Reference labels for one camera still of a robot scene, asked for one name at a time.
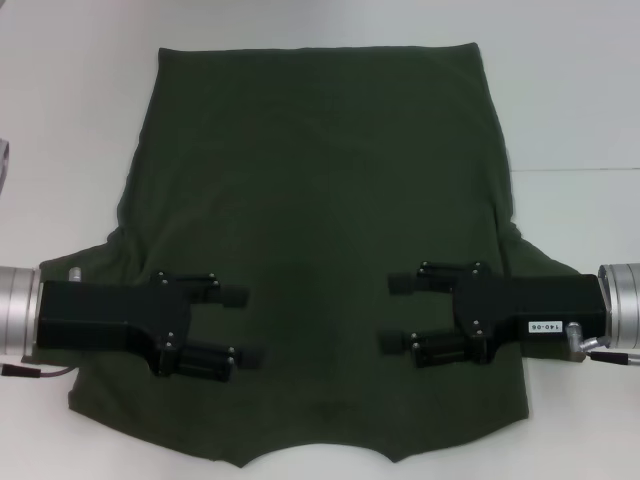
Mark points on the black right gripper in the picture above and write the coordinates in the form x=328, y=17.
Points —
x=540, y=305

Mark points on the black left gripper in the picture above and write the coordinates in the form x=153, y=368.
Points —
x=110, y=315

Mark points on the dark green shirt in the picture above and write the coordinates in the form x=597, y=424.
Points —
x=320, y=175

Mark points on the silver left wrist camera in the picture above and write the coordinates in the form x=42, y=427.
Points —
x=4, y=165

